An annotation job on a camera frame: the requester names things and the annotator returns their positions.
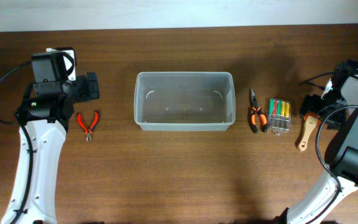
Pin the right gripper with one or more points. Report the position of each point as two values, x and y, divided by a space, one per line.
309 104

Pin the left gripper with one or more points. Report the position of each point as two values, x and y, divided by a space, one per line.
90 86

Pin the orange scraper with wooden handle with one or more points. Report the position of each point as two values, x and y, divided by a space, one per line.
310 121

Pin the clear case of screwdrivers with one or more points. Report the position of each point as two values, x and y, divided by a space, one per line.
279 116

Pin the orange-black needle-nose pliers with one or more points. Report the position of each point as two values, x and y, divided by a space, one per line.
256 110

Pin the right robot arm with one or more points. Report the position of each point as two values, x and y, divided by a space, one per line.
337 152

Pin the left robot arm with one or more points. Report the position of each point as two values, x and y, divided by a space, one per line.
43 118

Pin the clear plastic container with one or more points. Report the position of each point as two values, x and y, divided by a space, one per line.
184 101

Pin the red-handled side cutters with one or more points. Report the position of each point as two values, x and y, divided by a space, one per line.
88 128

